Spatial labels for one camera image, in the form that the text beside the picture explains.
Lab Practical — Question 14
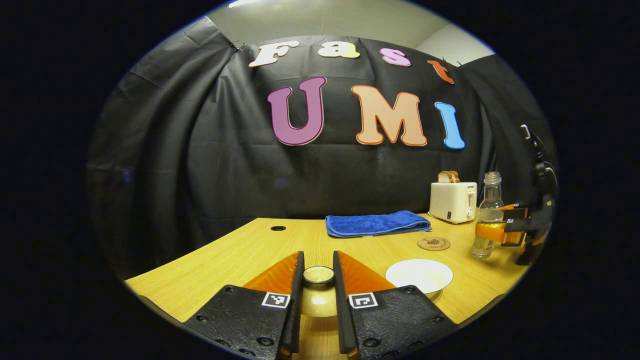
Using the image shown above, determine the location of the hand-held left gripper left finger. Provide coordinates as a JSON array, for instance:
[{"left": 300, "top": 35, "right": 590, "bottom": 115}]
[{"left": 182, "top": 251, "right": 305, "bottom": 360}]

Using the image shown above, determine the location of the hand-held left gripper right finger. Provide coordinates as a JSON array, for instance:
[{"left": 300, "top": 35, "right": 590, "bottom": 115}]
[{"left": 333, "top": 250, "right": 458, "bottom": 360}]

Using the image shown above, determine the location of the clear water bottle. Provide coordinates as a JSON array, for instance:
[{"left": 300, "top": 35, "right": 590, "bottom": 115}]
[{"left": 470, "top": 171, "right": 505, "bottom": 259}]

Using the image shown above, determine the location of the cream teacup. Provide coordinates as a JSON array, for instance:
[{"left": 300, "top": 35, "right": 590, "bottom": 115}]
[{"left": 384, "top": 258, "right": 454, "bottom": 296}]

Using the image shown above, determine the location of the round cork coaster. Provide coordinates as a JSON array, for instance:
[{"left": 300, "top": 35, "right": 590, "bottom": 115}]
[{"left": 417, "top": 236, "right": 451, "bottom": 252}]

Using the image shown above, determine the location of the cream teacup lid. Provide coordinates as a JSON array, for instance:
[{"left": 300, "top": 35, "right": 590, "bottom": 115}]
[{"left": 301, "top": 266, "right": 339, "bottom": 318}]

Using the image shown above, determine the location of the white toaster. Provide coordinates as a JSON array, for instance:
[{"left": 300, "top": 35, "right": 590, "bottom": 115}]
[{"left": 429, "top": 181, "right": 478, "bottom": 224}]

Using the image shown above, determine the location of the blue folded towel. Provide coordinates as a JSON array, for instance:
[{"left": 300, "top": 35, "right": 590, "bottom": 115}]
[{"left": 325, "top": 210, "right": 432, "bottom": 238}]

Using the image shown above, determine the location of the black backdrop cloth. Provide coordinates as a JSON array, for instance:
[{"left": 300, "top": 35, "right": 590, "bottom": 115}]
[{"left": 85, "top": 16, "right": 558, "bottom": 281}]

